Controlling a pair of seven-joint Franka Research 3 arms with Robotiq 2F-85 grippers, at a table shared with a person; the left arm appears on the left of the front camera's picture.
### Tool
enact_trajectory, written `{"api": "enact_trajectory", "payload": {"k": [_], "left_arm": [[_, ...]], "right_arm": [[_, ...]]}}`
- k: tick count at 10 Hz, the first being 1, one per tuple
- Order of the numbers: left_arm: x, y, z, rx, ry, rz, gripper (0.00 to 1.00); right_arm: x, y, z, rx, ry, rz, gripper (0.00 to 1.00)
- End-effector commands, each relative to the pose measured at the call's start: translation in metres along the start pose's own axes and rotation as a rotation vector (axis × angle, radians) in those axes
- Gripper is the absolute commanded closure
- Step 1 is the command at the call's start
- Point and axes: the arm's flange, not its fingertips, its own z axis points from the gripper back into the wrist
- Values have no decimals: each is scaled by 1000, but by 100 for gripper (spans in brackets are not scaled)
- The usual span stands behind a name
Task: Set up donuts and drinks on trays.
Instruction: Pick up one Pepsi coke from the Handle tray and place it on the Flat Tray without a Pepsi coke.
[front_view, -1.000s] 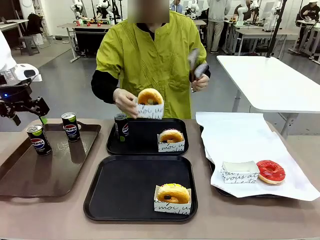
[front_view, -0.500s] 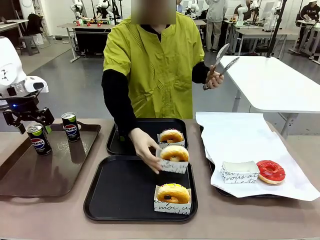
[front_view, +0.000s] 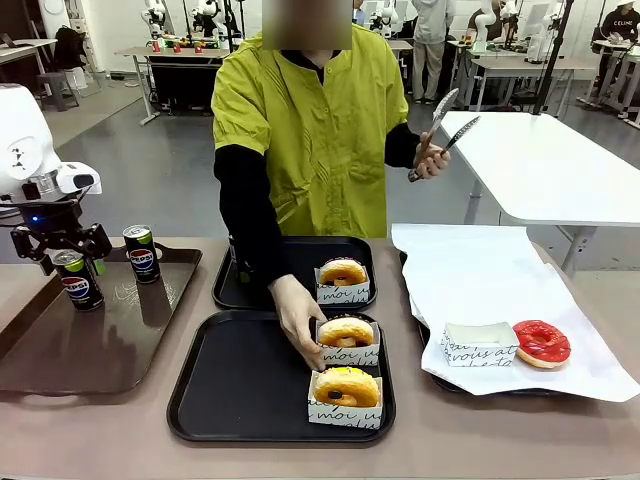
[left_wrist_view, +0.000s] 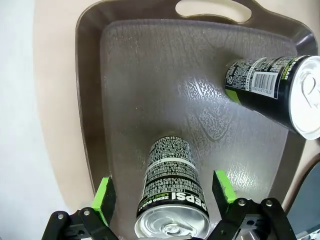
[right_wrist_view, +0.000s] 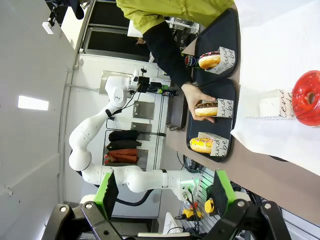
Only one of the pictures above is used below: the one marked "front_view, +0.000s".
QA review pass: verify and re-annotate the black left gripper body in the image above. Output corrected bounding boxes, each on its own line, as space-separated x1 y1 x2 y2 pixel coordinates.
22 199 92 252

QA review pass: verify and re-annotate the black Pepsi can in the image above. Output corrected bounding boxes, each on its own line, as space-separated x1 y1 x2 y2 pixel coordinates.
53 251 105 312
122 224 162 285

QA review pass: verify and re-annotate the golden glazed donut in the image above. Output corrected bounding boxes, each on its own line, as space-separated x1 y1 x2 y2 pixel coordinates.
318 257 369 289
317 315 375 349

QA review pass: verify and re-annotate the metal tongs brown handle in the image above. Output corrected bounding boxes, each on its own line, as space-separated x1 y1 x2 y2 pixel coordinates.
407 87 482 184

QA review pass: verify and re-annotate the person's left forearm black sleeve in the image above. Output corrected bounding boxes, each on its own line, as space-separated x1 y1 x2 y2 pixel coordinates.
384 122 426 169

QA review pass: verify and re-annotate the person's right forearm black sleeve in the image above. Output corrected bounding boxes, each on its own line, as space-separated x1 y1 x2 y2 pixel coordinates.
221 199 287 294

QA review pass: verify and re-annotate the person's right hand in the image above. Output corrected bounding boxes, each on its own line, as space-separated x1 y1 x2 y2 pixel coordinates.
268 273 329 373

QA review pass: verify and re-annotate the person's left hand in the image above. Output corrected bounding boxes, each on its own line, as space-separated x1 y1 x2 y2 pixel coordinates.
412 130 452 180

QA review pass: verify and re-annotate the brown glossy serving tray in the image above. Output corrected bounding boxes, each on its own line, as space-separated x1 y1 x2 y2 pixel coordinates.
0 242 204 401

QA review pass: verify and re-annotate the grey stool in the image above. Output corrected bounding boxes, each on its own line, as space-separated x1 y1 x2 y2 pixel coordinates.
37 71 80 111

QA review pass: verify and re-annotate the black backpack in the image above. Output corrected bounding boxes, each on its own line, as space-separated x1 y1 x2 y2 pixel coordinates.
52 27 87 72

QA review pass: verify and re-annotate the black plastic serving tray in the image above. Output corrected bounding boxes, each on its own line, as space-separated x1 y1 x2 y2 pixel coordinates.
212 234 378 311
166 308 397 445
399 249 569 399

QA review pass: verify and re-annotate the person in yellow-green shirt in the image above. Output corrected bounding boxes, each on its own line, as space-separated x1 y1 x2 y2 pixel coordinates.
210 22 411 239

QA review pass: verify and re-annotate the black and white background robot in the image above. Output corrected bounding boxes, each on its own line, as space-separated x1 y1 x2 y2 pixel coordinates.
191 0 225 37

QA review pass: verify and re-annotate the golden donut yellow icing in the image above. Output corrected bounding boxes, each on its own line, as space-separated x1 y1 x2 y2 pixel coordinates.
312 366 381 409

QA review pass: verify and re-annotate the white paper sheet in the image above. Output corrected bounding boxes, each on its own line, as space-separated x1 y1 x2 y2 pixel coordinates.
390 222 640 404

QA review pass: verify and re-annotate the person in grey shirt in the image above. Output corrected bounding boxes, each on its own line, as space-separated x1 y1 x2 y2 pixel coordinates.
411 0 455 105

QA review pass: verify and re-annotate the white script-printed paper box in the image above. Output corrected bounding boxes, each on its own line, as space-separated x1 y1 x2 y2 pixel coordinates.
440 321 521 368

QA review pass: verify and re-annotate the white table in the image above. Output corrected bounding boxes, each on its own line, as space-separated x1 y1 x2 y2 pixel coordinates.
434 110 640 274

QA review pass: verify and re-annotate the grey lab table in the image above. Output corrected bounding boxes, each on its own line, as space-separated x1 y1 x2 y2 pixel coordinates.
469 55 601 112

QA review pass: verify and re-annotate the red glazed donut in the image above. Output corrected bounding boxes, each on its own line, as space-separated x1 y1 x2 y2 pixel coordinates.
512 319 573 370

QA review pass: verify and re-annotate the black tripod pole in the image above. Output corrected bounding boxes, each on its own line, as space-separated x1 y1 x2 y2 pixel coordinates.
532 0 576 116

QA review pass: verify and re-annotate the person in black printed sweater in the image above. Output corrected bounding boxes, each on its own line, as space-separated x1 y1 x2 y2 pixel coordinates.
591 3 640 101

